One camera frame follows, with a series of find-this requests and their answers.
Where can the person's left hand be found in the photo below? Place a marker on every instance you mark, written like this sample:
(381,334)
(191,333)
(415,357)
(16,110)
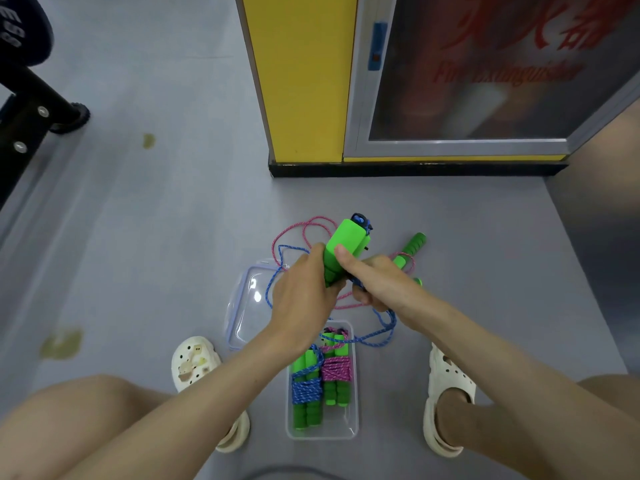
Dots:
(297,299)

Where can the person's right hand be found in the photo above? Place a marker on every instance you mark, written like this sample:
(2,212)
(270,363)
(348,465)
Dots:
(387,284)

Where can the person's left thumb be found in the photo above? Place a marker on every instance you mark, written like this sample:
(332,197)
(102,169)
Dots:
(334,289)

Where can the person's right thumb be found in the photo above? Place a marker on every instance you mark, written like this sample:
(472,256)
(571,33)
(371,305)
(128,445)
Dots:
(350,258)

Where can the person's left forearm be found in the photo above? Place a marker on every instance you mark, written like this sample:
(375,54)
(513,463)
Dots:
(210,399)

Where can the person's right forearm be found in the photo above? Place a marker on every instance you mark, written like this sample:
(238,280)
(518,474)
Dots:
(510,384)

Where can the clear plastic container lid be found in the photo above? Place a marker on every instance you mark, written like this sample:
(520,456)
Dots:
(250,309)

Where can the black baseboard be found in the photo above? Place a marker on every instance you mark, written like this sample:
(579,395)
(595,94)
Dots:
(400,169)

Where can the clear plastic container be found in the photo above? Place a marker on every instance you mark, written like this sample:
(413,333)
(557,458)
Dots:
(345,419)

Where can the person's right white clog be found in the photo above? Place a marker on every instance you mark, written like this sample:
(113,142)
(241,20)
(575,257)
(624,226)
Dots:
(445,374)

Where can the person's white clog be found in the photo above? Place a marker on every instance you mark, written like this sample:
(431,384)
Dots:
(445,374)
(192,364)

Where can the person's left white clog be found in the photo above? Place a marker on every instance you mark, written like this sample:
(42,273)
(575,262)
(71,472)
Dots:
(192,364)

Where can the yellow pillar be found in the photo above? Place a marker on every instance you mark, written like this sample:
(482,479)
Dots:
(305,74)

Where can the person's right leg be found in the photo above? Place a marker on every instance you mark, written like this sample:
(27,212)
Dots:
(480,424)

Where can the person's leg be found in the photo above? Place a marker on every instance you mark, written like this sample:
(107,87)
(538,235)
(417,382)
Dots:
(65,424)
(480,424)

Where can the blue cabinet latch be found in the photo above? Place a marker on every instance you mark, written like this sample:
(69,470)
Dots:
(378,44)

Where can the fire extinguisher cabinet glass door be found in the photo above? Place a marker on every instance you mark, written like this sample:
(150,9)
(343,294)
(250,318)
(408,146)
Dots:
(480,69)

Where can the person's left leg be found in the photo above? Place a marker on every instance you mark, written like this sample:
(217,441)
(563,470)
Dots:
(65,424)

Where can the black weight plate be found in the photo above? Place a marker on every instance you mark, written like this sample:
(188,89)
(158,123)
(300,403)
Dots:
(25,29)

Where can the black exercise machine frame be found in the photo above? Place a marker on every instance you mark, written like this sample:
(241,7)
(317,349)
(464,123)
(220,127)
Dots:
(30,114)

